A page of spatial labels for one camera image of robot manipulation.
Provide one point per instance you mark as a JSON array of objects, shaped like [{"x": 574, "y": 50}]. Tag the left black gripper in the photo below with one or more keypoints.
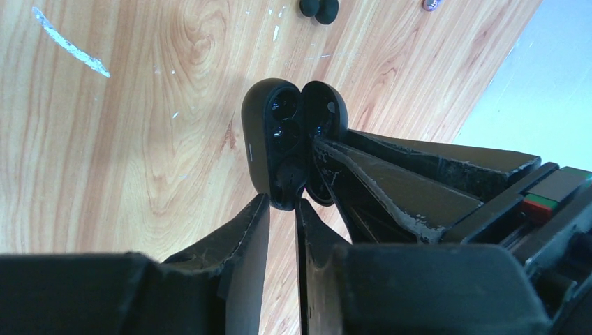
[{"x": 542, "y": 215}]

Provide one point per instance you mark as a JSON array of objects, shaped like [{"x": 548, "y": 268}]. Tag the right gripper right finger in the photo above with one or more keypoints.
[{"x": 347, "y": 288}]

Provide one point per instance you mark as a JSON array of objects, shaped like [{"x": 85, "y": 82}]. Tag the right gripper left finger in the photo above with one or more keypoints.
[{"x": 211, "y": 287}]

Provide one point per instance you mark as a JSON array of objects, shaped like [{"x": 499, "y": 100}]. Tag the black earbud charging case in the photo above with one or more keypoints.
[{"x": 280, "y": 123}]

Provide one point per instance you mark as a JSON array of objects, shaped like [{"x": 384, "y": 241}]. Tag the black earbud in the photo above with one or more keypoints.
[{"x": 323, "y": 11}]

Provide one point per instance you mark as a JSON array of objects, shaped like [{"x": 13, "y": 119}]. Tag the purple earbud right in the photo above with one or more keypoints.
[{"x": 431, "y": 5}]

